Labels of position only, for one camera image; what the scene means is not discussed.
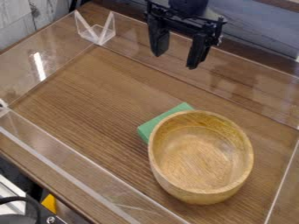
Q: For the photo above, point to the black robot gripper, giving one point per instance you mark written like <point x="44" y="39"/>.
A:
<point x="188" y="17"/>

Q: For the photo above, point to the brown wooden bowl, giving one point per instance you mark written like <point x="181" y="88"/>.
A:
<point x="200" y="156"/>

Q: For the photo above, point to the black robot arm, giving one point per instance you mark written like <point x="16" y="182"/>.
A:
<point x="188" y="17"/>

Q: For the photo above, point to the yellow sticker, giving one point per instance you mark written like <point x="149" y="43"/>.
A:
<point x="49" y="203"/>

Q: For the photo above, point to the clear acrylic corner bracket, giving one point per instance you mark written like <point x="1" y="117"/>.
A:
<point x="97" y="34"/>

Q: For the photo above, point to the clear acrylic front wall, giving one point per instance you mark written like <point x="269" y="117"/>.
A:
<point x="89" y="189"/>

